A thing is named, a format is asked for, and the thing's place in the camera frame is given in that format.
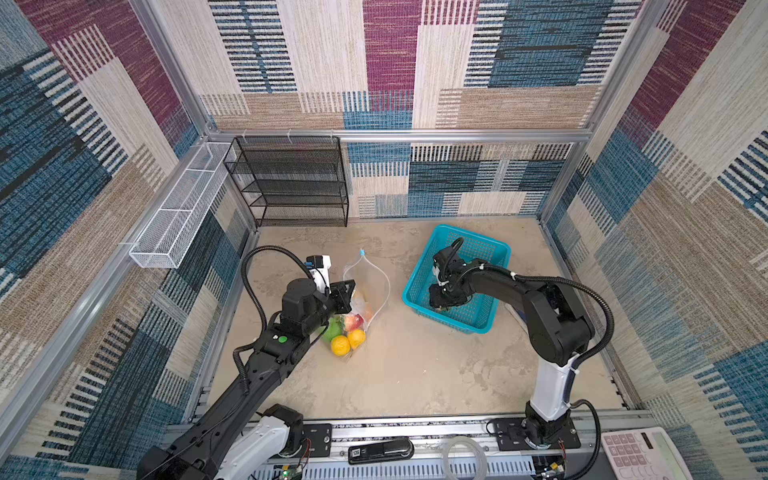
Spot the yellow toy lemon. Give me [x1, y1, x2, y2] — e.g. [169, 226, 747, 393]
[347, 329, 366, 350]

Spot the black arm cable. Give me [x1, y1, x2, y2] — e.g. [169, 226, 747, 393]
[515, 274, 616, 368]
[240, 244, 313, 325]

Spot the white wire mesh tray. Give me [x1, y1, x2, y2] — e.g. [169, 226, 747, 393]
[129, 142, 229, 269]

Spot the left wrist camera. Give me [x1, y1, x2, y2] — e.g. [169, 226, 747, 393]
[305, 255, 331, 293]

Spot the red toy strawberry fruit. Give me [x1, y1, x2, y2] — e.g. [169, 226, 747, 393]
[343, 313, 365, 333]

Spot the clear tube coil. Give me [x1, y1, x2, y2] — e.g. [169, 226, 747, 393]
[441, 436, 489, 480]

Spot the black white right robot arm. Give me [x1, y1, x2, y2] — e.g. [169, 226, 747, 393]
[429, 245, 595, 448]

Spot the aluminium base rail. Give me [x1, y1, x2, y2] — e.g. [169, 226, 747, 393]
[233, 409, 658, 480]

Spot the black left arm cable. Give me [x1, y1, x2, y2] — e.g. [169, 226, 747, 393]
[240, 244, 313, 325]

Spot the teal plastic basket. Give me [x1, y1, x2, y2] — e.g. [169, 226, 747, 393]
[401, 224, 511, 334]

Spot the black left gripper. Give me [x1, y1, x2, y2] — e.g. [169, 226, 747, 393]
[300, 278, 353, 340]

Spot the yellow toy pear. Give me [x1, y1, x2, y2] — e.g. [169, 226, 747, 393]
[330, 335, 352, 357]

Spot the clear zip top bag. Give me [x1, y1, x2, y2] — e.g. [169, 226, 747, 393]
[330, 249, 392, 359]

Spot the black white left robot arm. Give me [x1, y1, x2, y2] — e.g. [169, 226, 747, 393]
[136, 278, 355, 479]

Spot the black remote device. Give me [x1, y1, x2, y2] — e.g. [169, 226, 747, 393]
[347, 437, 415, 465]

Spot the light green toy pear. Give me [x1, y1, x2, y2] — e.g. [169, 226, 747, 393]
[322, 317, 344, 344]

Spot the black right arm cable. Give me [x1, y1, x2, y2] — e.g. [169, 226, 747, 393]
[515, 274, 616, 368]

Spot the black wire mesh shelf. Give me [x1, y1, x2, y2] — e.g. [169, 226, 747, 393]
[224, 136, 349, 227]

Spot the white calculator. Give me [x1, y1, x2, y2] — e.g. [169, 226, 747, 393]
[601, 427, 693, 480]

